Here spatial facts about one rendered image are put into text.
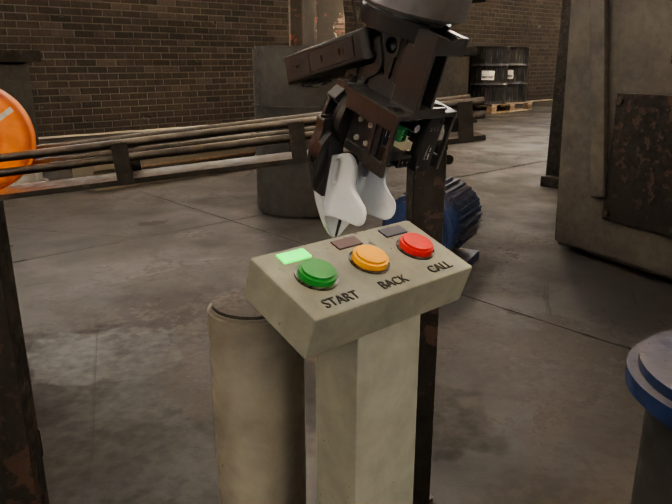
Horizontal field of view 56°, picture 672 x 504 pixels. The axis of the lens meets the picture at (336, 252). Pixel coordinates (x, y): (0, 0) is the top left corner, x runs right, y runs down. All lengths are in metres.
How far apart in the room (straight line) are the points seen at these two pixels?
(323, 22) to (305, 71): 4.35
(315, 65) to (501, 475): 1.03
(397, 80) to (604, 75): 2.29
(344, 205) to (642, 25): 2.23
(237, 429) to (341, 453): 0.15
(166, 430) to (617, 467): 0.98
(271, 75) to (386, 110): 2.88
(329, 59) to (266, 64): 2.84
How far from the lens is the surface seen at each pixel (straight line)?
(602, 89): 2.76
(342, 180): 0.55
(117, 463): 1.48
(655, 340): 1.01
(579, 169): 2.87
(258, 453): 0.84
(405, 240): 0.73
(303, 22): 5.18
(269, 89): 3.38
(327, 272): 0.63
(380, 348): 0.69
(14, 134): 1.00
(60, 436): 1.61
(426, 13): 0.48
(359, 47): 0.52
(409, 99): 0.50
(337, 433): 0.74
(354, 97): 0.52
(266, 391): 0.79
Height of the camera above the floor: 0.81
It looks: 17 degrees down
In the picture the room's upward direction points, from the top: straight up
